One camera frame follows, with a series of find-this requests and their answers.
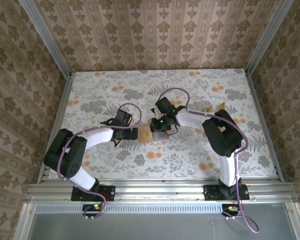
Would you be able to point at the orange printed credit card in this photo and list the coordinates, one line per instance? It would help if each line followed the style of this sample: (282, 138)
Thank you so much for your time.
(220, 106)
(208, 110)
(145, 134)

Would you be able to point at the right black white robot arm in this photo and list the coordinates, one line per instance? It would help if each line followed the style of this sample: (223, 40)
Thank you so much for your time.
(222, 137)

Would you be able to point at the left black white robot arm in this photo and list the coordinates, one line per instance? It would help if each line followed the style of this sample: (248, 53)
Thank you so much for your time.
(65, 155)

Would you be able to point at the small black controller board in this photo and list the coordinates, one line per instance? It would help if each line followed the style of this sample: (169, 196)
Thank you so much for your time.
(230, 208)
(92, 207)

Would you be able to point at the grey metal shelf panel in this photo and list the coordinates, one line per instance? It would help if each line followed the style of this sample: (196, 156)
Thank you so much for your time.
(152, 227)

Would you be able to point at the aluminium table side rail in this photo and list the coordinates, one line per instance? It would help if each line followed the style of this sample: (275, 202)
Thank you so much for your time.
(58, 117)

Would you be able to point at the aluminium frame corner post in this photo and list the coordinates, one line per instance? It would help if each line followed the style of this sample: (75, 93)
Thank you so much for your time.
(50, 42)
(267, 37)

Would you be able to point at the aluminium lower frame post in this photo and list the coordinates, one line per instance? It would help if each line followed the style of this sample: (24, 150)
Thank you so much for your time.
(296, 222)
(23, 222)

